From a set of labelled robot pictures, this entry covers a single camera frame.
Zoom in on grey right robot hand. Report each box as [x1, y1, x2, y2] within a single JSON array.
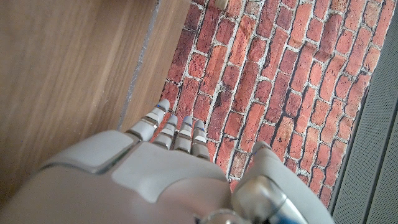
[[0, 99, 335, 224]]

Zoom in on red brick print backdrop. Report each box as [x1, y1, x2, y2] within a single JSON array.
[[160, 0, 398, 209]]

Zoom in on grey perforated wall panel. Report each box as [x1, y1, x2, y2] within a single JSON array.
[[328, 12, 398, 224]]

